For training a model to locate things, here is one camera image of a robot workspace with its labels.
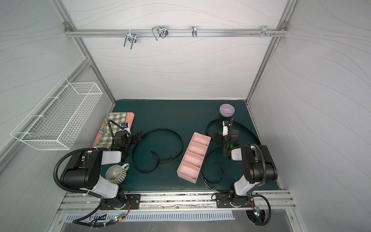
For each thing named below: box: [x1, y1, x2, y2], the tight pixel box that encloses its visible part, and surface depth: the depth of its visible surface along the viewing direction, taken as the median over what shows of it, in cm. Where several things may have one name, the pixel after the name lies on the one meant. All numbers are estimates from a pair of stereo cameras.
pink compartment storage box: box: [176, 131, 212, 185], surface depth 87 cm
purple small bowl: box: [219, 103, 236, 118], surface depth 111 cm
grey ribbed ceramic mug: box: [105, 162, 130, 185], surface depth 80 cm
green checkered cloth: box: [96, 112, 127, 148], surface depth 102 cm
